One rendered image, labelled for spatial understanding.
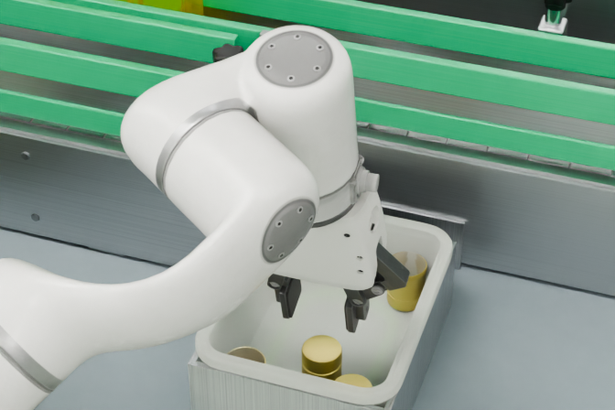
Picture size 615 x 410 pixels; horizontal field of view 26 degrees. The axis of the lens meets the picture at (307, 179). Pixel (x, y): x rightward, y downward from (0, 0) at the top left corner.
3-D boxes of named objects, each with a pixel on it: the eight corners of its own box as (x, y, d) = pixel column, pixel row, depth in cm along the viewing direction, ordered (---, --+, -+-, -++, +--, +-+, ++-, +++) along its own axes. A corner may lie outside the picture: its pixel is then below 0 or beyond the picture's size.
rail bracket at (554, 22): (572, 79, 133) (589, -41, 124) (560, 115, 127) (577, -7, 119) (533, 71, 134) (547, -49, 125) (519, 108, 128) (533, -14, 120)
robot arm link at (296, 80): (186, 183, 79) (96, 96, 84) (209, 282, 88) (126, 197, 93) (375, 55, 85) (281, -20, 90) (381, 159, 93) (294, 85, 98)
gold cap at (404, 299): (397, 281, 118) (395, 317, 121) (434, 271, 119) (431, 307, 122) (381, 256, 121) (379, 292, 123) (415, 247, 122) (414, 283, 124)
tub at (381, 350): (453, 300, 125) (460, 229, 119) (387, 479, 108) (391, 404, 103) (279, 261, 129) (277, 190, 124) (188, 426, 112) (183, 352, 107)
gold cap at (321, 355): (335, 404, 112) (336, 367, 110) (295, 394, 113) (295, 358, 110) (347, 374, 115) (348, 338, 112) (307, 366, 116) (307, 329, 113)
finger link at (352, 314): (392, 263, 104) (393, 308, 109) (352, 254, 105) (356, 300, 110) (381, 296, 102) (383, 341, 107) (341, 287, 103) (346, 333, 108)
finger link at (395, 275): (426, 256, 100) (396, 287, 105) (333, 213, 99) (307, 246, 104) (422, 269, 99) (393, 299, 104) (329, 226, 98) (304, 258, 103)
